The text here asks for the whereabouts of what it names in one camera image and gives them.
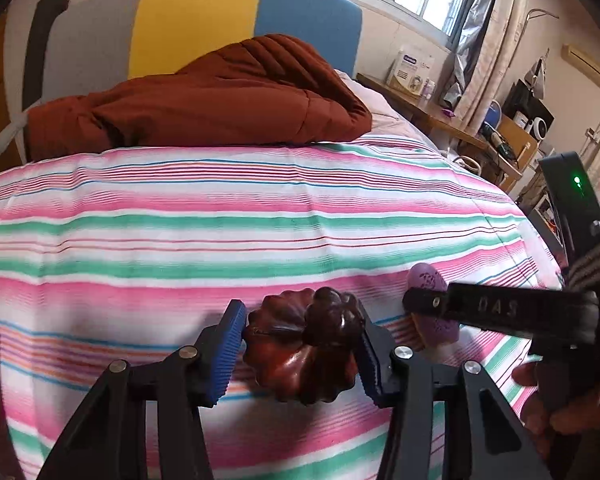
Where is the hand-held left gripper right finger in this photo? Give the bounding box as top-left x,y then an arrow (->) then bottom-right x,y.
352,300 -> 553,480

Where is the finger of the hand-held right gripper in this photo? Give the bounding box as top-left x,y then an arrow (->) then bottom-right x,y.
402,282 -> 463,323

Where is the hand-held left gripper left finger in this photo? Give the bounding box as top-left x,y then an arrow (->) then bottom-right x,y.
37,299 -> 247,480

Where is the purple toy egg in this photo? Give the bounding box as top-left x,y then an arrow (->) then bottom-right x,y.
406,262 -> 462,347

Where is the brown carved wooden ornament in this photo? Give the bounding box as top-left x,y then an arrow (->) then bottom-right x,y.
241,287 -> 365,406

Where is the person's right hand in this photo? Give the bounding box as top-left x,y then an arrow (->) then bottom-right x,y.
511,360 -> 600,461

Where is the striped knit cuff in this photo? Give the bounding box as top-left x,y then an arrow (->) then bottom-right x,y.
562,240 -> 600,293

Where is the striped pink green blanket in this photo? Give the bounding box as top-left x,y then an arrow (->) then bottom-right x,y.
0,140 -> 563,480

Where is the wooden desk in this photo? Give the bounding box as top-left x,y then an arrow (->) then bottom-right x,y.
356,72 -> 541,181

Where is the pale pink pillow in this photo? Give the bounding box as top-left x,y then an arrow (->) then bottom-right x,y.
335,71 -> 433,151

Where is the black bag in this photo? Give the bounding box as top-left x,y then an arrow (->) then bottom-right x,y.
502,80 -> 556,136

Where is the white cardboard box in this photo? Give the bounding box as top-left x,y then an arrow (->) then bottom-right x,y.
386,44 -> 437,95

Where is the rust brown padded jacket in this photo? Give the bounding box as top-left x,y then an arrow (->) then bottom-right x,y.
25,34 -> 373,161

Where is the grey silver curtain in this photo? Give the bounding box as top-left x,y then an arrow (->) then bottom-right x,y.
445,0 -> 531,131

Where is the grey yellow blue headboard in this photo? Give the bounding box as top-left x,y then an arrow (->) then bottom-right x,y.
2,0 -> 363,126

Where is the black rolled mat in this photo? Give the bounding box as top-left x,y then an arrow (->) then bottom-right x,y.
21,0 -> 71,111

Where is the wall air conditioner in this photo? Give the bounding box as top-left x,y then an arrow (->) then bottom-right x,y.
561,44 -> 600,91

